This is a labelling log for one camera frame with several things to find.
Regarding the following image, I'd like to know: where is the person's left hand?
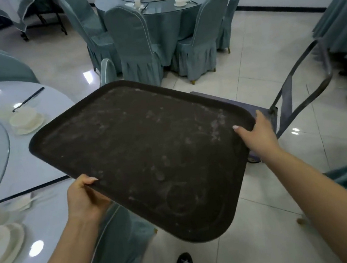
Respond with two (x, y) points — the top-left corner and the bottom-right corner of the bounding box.
(63, 171), (114, 227)

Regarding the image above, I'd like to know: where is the person's right hand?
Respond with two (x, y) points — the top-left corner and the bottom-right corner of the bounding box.
(230, 107), (284, 168)

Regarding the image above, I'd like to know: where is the white spoon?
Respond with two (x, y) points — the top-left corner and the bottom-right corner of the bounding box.
(8, 192), (37, 214)

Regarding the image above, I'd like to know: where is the black tray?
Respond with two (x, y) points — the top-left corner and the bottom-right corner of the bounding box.
(22, 65), (270, 262)

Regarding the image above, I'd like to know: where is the person's right forearm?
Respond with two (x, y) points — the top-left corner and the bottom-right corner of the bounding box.
(263, 141), (347, 263)

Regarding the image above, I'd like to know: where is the white round table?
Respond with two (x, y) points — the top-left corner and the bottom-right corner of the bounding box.
(0, 72), (97, 263)

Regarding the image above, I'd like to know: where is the blue platform cart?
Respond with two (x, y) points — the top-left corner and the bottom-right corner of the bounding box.
(189, 81), (284, 171)

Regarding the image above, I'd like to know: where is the grey metal cart handle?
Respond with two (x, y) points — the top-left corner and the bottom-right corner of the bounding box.
(261, 36), (341, 141)

